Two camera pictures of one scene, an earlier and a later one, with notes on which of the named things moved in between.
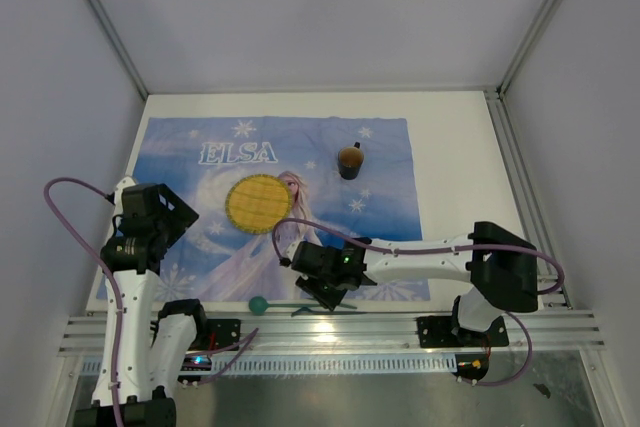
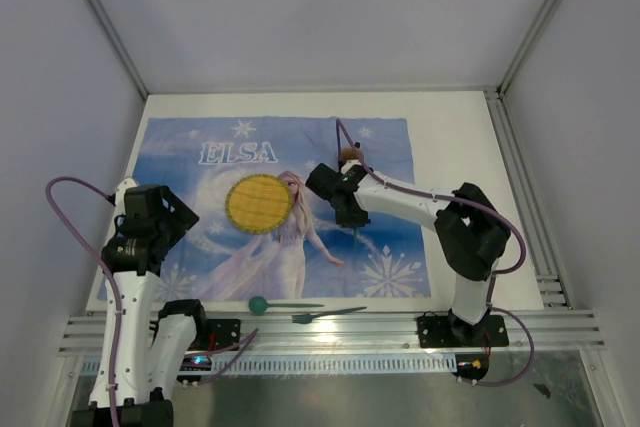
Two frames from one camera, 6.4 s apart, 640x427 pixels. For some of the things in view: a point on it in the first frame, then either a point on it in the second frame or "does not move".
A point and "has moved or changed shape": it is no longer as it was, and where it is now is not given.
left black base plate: (220, 333) does not move
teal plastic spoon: (259, 305) does not move
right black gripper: (328, 300) -> (357, 221)
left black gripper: (181, 215) does not move
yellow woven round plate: (255, 203) does not move
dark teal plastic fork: (307, 311) has moved or changed shape
